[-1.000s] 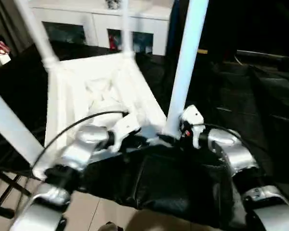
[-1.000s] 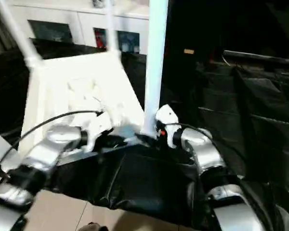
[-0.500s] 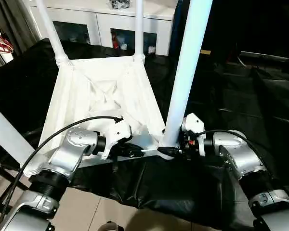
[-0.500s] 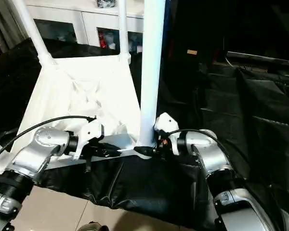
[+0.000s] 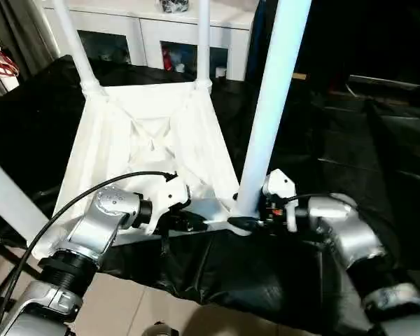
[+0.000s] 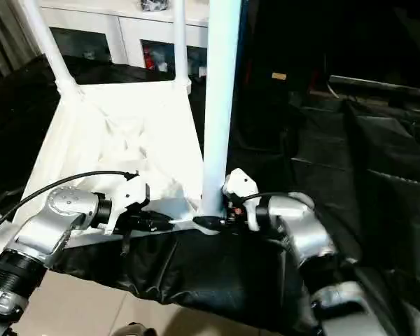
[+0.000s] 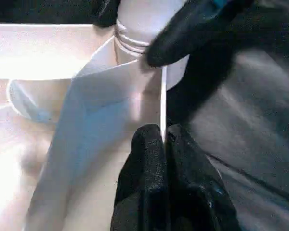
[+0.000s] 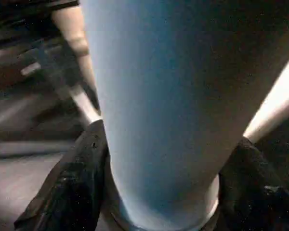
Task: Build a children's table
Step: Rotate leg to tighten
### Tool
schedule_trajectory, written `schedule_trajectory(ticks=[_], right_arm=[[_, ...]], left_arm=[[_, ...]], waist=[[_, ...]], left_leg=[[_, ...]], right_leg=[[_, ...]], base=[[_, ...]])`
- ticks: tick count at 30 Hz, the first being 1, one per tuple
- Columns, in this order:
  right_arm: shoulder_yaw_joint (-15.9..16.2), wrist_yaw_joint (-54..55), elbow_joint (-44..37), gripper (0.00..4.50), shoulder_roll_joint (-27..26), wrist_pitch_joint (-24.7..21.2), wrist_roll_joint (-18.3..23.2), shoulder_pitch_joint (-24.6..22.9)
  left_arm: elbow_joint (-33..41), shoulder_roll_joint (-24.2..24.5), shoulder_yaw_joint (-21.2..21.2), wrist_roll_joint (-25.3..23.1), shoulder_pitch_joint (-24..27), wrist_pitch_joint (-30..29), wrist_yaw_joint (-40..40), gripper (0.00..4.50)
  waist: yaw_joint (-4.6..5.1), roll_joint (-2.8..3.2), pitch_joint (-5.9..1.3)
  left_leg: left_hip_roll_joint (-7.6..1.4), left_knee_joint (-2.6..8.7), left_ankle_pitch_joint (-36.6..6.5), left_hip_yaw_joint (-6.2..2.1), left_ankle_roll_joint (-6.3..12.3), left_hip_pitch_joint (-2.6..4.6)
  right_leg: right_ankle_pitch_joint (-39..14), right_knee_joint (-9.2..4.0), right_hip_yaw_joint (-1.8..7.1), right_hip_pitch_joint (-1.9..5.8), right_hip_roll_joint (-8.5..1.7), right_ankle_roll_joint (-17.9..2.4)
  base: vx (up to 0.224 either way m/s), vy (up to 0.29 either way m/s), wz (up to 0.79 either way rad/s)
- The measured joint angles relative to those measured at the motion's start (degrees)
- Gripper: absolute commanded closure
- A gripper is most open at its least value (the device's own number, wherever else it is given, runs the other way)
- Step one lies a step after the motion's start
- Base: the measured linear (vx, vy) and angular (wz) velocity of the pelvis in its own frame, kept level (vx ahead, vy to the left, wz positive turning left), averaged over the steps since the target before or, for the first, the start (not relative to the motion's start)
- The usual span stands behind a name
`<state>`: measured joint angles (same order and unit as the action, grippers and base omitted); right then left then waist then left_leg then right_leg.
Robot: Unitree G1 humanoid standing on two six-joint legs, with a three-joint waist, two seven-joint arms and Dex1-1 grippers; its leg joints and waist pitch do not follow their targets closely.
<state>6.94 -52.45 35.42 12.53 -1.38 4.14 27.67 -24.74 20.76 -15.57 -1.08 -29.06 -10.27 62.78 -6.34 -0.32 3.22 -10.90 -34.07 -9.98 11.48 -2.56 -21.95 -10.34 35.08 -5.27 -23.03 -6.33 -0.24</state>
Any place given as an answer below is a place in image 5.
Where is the grey curtain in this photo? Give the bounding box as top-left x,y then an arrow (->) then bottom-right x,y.
0,0 -> 60,74

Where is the dark object on cabinet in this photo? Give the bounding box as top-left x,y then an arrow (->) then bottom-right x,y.
160,0 -> 190,13

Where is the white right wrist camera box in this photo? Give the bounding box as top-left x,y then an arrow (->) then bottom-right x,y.
261,169 -> 298,232

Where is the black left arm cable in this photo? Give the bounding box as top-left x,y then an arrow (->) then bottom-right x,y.
0,171 -> 179,330

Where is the black horizontal rail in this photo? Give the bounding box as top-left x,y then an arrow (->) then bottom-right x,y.
346,74 -> 420,93

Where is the white plastic table leg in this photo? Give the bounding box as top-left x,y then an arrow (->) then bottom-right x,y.
52,0 -> 104,99
231,0 -> 313,235
0,150 -> 51,246
195,0 -> 214,92

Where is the white cabinet with glass doors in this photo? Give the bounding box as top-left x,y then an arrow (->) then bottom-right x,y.
42,0 -> 260,81

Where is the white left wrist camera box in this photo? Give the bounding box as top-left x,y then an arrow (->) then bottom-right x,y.
139,176 -> 191,235

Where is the black metal table frame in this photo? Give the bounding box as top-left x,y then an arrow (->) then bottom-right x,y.
0,234 -> 43,312

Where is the white plastic table top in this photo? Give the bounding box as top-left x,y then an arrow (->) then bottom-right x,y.
31,78 -> 253,261

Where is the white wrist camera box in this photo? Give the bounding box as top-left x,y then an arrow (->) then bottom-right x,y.
139,176 -> 191,235
261,169 -> 298,232

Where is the black plastic mat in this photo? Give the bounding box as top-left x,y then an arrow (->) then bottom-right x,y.
0,55 -> 420,333

